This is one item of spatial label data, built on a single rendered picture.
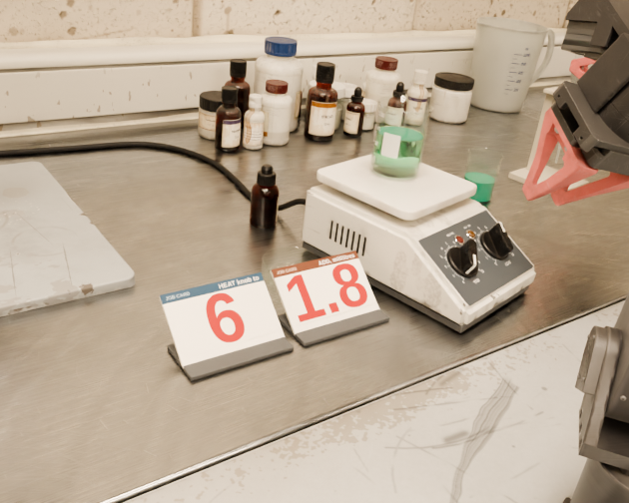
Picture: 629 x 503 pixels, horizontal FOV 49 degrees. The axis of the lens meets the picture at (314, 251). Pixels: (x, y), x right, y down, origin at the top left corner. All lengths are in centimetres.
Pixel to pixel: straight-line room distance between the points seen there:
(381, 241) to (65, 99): 53
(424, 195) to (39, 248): 36
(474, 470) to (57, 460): 27
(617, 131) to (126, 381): 41
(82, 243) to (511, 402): 41
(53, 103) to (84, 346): 50
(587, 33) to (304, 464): 41
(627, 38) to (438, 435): 33
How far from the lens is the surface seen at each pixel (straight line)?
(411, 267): 62
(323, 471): 47
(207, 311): 55
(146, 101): 105
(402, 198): 64
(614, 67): 59
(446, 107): 121
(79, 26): 104
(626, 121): 58
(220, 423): 49
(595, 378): 40
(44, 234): 71
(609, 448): 41
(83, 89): 101
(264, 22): 116
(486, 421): 54
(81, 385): 53
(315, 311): 59
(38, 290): 62
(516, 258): 69
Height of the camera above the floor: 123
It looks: 28 degrees down
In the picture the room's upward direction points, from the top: 7 degrees clockwise
